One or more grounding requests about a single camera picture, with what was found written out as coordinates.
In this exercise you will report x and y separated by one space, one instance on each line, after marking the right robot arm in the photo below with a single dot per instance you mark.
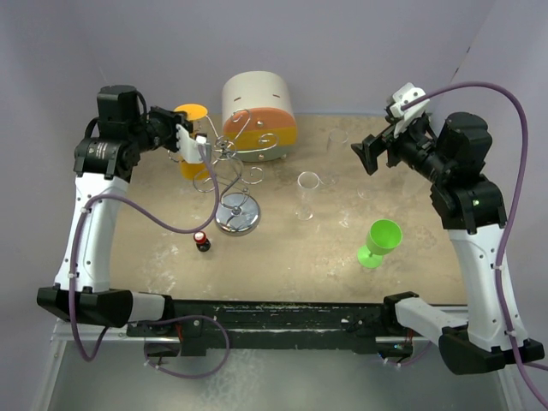
472 211

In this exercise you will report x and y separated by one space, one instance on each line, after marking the clear flute glass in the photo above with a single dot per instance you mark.
308 184
367 188
336 143

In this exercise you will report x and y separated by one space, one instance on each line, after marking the green plastic wine glass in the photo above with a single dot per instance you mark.
383 237

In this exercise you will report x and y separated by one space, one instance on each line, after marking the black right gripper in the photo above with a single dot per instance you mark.
372 146

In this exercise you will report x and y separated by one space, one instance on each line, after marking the clear flute glass back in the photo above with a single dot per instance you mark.
336 143

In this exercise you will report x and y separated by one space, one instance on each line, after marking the black mounting rail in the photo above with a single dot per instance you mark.
361 328

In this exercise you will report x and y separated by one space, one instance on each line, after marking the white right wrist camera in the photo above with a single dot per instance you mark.
404 106

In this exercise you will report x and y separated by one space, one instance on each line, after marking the white round drawer cabinet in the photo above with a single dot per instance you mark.
258 116

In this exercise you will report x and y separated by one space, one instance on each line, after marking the small red-capped bottle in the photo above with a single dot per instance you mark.
201 241

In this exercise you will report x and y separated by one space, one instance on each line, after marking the orange plastic wine glass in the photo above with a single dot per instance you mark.
196 113

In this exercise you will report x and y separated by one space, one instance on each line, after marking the chrome wine glass rack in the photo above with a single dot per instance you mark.
238 213

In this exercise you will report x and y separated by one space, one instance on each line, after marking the clear flute glass front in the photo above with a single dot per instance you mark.
308 184

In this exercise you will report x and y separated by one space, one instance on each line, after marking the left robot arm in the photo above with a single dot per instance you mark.
104 161

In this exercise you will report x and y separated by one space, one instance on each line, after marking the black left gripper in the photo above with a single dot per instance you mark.
172 118

